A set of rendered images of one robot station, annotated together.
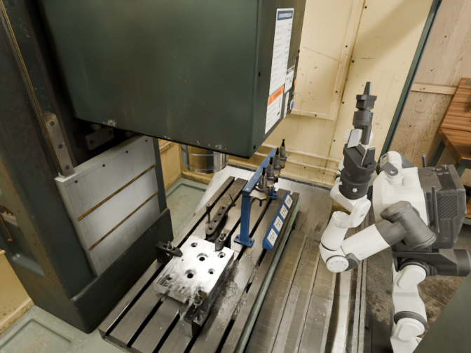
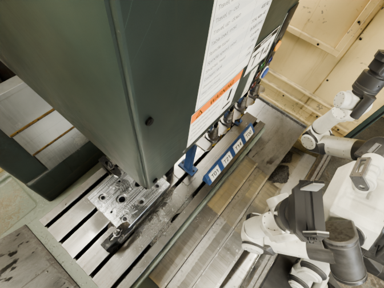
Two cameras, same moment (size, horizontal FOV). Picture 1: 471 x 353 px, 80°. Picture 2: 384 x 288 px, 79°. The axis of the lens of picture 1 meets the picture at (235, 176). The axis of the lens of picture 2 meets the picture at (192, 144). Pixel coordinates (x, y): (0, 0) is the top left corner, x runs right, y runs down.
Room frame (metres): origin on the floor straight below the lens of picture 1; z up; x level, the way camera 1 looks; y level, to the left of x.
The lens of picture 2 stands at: (0.52, -0.12, 2.03)
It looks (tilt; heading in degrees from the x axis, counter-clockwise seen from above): 59 degrees down; 8
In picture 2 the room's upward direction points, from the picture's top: 11 degrees clockwise
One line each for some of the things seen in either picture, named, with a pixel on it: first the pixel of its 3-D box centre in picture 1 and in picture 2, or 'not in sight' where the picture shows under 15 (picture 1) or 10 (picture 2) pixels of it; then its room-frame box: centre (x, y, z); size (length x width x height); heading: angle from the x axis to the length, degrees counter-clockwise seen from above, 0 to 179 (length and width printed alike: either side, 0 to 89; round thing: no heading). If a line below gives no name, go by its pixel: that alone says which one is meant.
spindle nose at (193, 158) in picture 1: (205, 146); not in sight; (0.84, 0.10, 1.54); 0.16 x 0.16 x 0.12
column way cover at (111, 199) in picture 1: (122, 202); (70, 111); (1.01, 0.51, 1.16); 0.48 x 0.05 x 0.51; 157
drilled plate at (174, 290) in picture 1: (196, 269); (130, 192); (0.80, 0.16, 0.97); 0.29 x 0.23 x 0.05; 157
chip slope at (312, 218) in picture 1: (256, 214); (216, 131); (1.44, -0.15, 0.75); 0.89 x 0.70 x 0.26; 67
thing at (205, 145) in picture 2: (258, 195); (204, 144); (1.02, -0.11, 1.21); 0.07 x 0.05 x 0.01; 67
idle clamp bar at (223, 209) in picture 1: (217, 222); not in sight; (1.14, 0.09, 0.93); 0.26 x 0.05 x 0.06; 162
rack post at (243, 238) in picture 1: (244, 218); (190, 154); (1.04, -0.05, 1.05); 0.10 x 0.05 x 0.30; 67
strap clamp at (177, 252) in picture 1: (169, 253); (111, 168); (0.88, 0.29, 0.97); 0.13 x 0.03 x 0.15; 67
